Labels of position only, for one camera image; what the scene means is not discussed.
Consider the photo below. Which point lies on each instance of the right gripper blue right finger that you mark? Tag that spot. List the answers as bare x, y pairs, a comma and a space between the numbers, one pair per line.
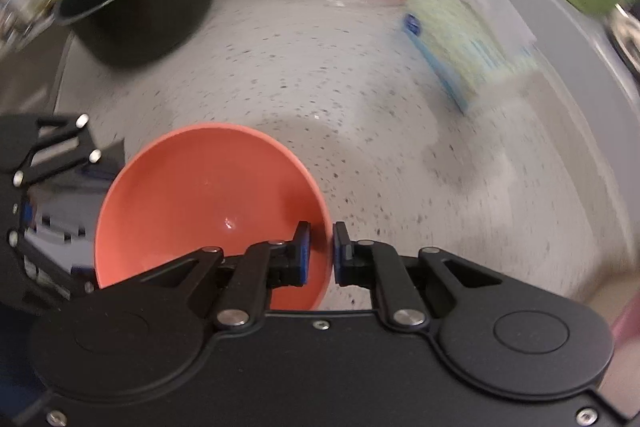
377, 267

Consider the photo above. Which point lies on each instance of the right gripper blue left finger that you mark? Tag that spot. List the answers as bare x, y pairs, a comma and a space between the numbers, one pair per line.
263, 267

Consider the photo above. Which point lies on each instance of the coral footed bowl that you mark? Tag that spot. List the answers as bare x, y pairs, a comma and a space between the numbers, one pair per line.
221, 185

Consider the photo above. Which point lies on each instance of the tissue pack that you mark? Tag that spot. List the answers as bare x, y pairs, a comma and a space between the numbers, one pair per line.
482, 51

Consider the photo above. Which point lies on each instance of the pink box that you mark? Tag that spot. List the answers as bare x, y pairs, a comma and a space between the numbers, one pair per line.
617, 301

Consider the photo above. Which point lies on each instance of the round metal lid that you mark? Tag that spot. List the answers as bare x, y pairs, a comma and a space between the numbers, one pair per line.
623, 30

